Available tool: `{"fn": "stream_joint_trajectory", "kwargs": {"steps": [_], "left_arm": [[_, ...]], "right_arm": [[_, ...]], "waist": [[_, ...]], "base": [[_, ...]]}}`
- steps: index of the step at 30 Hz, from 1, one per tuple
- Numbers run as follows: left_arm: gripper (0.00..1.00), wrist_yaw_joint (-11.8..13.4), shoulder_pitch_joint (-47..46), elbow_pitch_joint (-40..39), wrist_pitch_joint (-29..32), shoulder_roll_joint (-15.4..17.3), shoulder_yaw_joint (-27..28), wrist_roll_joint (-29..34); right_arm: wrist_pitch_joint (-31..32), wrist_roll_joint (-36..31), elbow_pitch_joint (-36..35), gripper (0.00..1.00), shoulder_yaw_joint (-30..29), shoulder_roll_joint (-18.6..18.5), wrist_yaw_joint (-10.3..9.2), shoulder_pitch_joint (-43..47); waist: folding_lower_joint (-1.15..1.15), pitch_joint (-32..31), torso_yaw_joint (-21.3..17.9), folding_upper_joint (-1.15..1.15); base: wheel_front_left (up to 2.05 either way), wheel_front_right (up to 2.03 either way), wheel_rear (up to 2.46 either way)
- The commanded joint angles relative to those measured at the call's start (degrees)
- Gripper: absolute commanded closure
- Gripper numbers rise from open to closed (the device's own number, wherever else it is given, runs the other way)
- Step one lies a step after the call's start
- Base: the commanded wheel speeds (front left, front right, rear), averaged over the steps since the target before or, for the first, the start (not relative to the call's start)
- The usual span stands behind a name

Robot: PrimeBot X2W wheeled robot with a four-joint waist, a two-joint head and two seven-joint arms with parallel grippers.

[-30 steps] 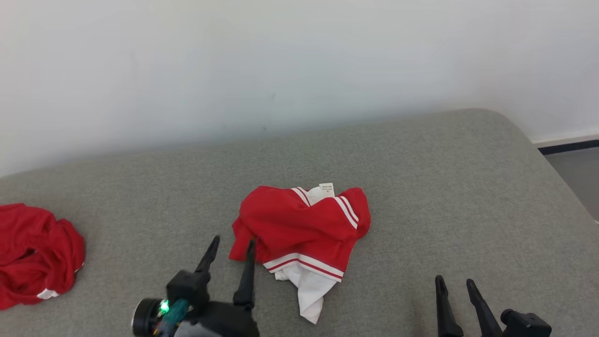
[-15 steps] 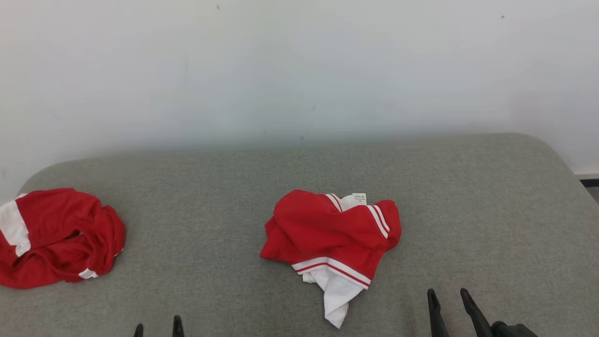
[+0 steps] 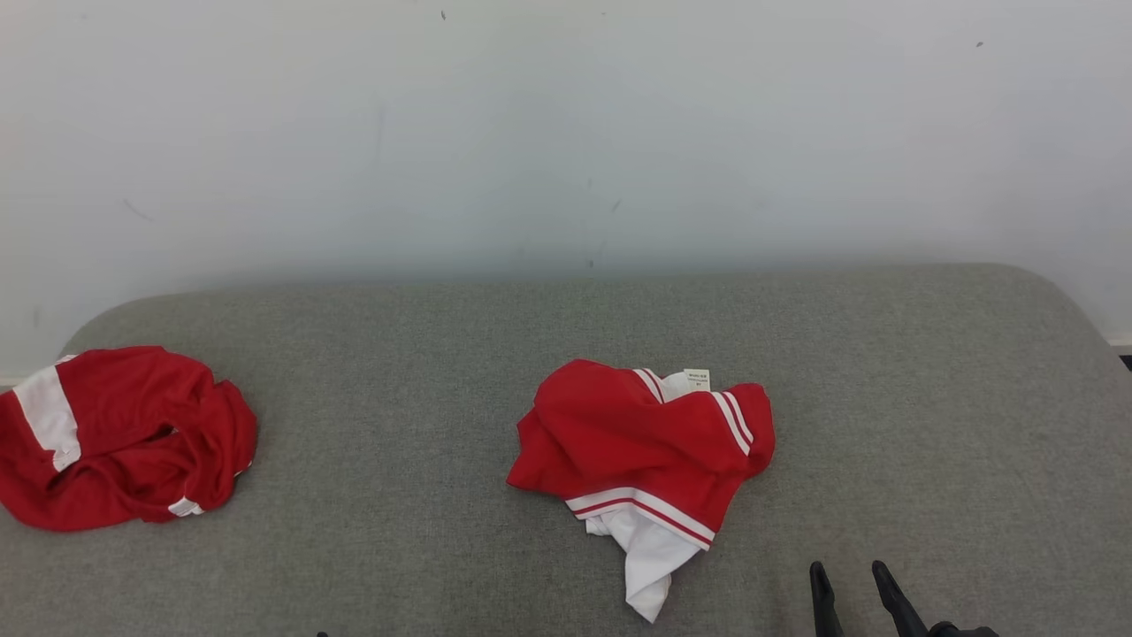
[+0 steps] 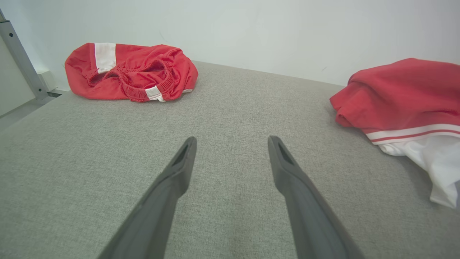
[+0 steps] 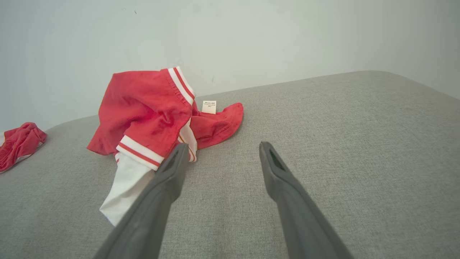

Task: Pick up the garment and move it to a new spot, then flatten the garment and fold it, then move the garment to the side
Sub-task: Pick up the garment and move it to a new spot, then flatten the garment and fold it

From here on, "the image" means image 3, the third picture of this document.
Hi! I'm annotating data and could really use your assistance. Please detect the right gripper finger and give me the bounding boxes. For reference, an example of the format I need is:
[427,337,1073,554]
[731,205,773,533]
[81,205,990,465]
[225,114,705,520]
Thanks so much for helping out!
[871,560,930,637]
[809,561,845,637]

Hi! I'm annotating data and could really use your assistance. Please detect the red shirt with white collar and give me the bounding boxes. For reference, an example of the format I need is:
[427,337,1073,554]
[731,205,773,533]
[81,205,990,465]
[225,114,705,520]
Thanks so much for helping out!
[506,358,776,625]

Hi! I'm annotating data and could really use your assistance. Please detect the grey fabric sofa seat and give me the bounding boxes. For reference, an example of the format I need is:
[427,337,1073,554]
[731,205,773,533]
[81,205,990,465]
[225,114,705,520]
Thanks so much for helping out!
[0,263,1132,637]

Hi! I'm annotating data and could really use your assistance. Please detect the red shorts with white stripe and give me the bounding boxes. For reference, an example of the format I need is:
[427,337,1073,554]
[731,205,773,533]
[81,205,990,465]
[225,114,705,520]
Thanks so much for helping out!
[0,345,259,533]

